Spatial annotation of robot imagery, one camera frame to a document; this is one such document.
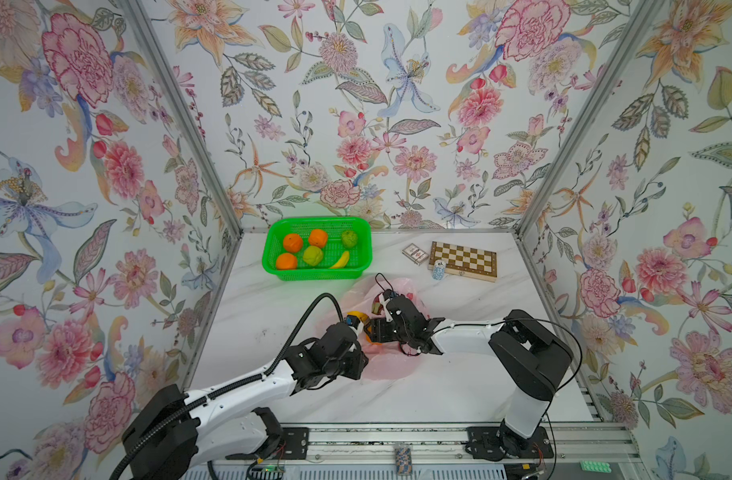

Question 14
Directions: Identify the orange fruit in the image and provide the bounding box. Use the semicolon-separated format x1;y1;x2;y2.
308;229;328;249
282;233;304;254
275;252;298;271
364;341;384;354

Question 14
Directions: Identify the pink plastic bag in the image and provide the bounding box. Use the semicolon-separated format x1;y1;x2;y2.
337;277;429;381

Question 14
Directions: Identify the green fruit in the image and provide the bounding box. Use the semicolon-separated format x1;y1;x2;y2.
340;230;359;249
302;246;324;267

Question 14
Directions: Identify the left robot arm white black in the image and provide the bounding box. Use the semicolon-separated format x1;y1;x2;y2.
110;322;368;479

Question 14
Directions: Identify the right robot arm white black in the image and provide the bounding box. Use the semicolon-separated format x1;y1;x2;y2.
361;290;575;441

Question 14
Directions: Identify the playing card deck box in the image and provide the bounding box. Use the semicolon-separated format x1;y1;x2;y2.
401;243;429;265

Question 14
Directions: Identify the yellow banana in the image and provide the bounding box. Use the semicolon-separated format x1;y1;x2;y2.
331;250;351;269

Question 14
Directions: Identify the wooden chessboard box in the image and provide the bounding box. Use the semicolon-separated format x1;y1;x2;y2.
427;241;498;282

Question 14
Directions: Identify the green plastic basket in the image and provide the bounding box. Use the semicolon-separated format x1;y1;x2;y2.
262;217;373;281

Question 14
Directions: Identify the green led module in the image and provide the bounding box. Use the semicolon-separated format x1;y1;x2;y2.
580;460;612;474

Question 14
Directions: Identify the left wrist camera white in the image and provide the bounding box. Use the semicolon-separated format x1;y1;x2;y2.
343;312;370;340

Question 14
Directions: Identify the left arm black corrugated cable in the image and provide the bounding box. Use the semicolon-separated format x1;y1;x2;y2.
107;292;345;480

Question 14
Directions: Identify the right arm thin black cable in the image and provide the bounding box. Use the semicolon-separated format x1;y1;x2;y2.
374;272;584;480

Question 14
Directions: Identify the small patterned tag on rail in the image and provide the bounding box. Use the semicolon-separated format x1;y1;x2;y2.
394;444;413;476

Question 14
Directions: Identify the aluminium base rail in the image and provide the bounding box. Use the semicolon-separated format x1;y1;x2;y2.
131;422;643;469

